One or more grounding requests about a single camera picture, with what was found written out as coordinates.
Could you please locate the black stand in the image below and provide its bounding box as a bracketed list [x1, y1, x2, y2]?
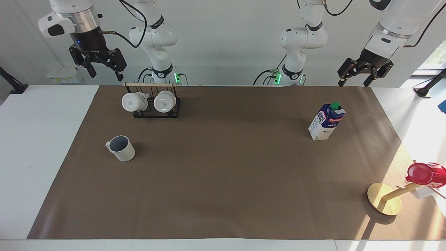
[413, 68, 446, 98]
[0, 66, 29, 95]

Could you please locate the black cable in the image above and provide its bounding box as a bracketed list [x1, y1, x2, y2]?
[99, 0, 148, 49]
[404, 5, 446, 48]
[322, 0, 354, 17]
[137, 67, 154, 84]
[253, 54, 288, 86]

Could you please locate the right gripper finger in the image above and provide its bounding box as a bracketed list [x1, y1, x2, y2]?
[99, 48, 127, 82]
[68, 45, 97, 78]

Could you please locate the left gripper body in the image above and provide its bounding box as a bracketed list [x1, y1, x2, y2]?
[359, 48, 394, 69]

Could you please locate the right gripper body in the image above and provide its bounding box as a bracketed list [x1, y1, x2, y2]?
[70, 27, 112, 58]

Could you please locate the white wall socket box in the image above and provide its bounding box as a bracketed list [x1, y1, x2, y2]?
[46, 67, 84, 84]

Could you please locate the wooden cup stand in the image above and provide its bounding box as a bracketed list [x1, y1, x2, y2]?
[367, 182, 424, 216]

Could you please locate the black wire cup rack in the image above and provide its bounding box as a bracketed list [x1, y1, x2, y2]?
[123, 82, 181, 119]

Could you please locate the red cup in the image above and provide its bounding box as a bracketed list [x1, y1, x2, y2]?
[405, 162, 446, 189]

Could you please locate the milk carton with green cap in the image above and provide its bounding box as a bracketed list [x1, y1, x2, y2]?
[308, 102, 346, 141]

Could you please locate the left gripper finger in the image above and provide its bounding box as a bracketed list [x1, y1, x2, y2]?
[337, 58, 365, 87]
[363, 62, 394, 88]

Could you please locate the white cup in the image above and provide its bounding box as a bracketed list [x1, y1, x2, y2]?
[414, 185, 437, 199]
[153, 90, 177, 113]
[121, 92, 149, 113]

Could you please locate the grey cup with handle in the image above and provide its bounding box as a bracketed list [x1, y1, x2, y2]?
[105, 135, 136, 162]

